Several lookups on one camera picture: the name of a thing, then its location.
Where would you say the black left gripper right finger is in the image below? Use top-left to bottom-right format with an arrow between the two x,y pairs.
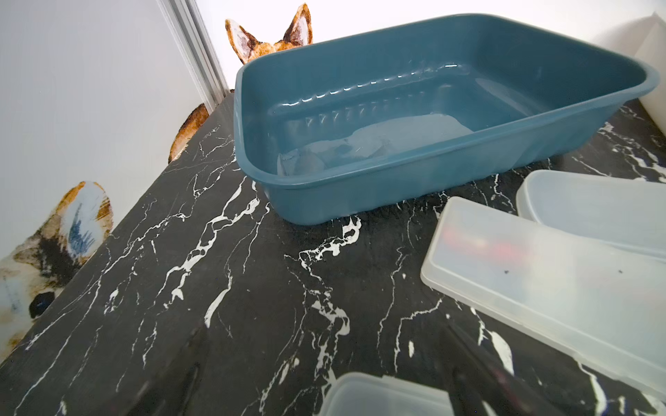
442,324 -> 562,415

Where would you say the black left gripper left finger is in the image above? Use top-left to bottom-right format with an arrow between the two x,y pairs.
111,327 -> 208,415

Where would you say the clear pencil case left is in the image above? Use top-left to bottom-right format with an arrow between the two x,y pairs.
319,372 -> 454,416

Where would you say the clear pencil case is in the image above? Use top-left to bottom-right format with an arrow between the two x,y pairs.
319,372 -> 454,416
421,197 -> 665,399
516,170 -> 665,262

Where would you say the clear pencil case middle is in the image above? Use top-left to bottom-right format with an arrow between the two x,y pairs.
421,197 -> 665,399

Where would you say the clear pencil case upper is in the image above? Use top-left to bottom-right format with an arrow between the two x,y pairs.
516,170 -> 665,262

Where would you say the teal plastic storage box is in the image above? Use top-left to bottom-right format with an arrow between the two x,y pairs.
233,14 -> 660,225

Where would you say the white plastic storage box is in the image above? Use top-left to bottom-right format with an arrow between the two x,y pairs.
635,9 -> 666,133

